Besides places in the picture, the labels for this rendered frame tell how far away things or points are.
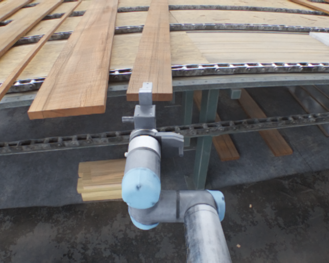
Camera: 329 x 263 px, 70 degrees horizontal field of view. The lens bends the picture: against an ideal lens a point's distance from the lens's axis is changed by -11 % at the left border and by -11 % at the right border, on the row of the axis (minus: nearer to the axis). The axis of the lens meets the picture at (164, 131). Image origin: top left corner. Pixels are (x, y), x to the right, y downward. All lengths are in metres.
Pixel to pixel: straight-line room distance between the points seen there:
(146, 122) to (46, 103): 0.35
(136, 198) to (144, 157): 0.08
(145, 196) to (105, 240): 0.97
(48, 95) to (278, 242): 1.31
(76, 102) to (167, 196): 0.39
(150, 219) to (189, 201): 0.10
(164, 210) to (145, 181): 0.12
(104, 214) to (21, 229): 0.49
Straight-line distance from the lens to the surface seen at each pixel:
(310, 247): 1.60
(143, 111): 0.61
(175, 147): 0.60
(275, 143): 2.08
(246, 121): 1.29
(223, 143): 1.94
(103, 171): 1.46
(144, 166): 0.51
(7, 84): 1.05
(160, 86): 0.82
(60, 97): 0.84
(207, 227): 0.49
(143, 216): 0.59
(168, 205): 0.58
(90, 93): 0.82
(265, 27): 1.82
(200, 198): 0.58
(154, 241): 1.42
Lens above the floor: 1.27
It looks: 38 degrees down
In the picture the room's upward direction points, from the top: straight up
